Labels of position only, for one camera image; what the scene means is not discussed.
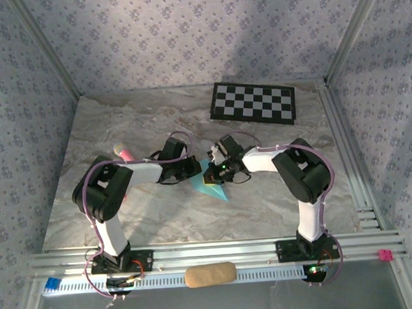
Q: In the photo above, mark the small pink block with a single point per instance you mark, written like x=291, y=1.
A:
x=385, y=255

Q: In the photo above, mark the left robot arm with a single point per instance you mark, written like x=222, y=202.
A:
x=101, y=192

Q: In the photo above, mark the small blue block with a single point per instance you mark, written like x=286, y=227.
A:
x=53, y=283

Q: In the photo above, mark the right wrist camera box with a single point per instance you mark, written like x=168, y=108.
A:
x=213, y=153

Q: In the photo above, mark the light blue cloth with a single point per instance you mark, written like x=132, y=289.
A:
x=213, y=192

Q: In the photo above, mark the aluminium corner post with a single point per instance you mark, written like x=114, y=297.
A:
x=352, y=30
x=50, y=52

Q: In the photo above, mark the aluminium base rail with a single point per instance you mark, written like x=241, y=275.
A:
x=215, y=252

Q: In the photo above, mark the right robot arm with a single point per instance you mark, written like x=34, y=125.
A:
x=305, y=176

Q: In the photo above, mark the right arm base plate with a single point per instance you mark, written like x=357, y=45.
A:
x=285, y=251

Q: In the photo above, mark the black white checkerboard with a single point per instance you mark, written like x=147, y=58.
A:
x=252, y=103

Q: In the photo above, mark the aluminium side rail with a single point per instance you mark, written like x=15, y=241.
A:
x=335, y=118

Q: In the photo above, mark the pink toy microphone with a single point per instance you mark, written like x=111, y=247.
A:
x=123, y=153

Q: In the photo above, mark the tan oblong sponge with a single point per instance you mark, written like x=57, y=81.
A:
x=210, y=274

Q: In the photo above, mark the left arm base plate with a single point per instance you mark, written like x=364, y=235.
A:
x=142, y=261

